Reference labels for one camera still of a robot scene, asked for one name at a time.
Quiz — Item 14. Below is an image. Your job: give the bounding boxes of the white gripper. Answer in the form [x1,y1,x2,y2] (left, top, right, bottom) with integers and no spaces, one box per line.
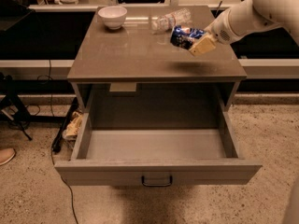
[189,10,241,56]

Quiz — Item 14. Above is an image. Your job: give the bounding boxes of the blue Pepsi can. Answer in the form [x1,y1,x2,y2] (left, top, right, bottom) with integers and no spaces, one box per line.
[170,25,206,49]

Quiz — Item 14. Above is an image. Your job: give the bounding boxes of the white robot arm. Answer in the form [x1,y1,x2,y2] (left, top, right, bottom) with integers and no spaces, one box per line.
[189,0,299,56]

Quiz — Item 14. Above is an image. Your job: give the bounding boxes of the grey cabinet with counter top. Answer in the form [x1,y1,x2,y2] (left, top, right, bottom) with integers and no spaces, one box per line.
[66,5,248,113]

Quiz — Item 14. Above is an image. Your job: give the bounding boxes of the open grey top drawer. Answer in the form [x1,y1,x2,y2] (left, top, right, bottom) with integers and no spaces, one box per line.
[54,84,263,187]

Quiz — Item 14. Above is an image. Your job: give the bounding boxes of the clear plastic water bottle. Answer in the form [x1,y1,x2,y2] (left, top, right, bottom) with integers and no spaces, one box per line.
[151,8,192,33]

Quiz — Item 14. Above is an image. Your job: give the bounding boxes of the white ceramic bowl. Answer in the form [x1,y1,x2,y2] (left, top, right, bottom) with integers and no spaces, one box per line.
[98,6,127,30]

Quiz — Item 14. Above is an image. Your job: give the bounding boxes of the crumpled yellow paper bag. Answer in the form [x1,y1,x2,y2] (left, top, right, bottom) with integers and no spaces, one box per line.
[63,111,83,141]

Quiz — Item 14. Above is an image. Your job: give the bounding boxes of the black power strip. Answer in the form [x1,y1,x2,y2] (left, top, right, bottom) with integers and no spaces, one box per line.
[51,98,78,153]

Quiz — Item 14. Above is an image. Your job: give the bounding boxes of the black stand legs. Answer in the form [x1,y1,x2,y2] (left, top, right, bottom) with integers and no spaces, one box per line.
[0,73,65,141]

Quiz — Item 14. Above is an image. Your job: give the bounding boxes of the tan shoe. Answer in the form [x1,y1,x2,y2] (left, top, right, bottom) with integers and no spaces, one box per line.
[0,148,16,165]

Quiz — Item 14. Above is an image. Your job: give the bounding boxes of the black drawer handle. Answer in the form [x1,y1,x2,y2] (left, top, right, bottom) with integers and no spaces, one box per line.
[141,175,173,188]

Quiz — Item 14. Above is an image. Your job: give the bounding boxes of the black power cable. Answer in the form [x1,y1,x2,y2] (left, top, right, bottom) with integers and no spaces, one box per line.
[36,59,79,224]

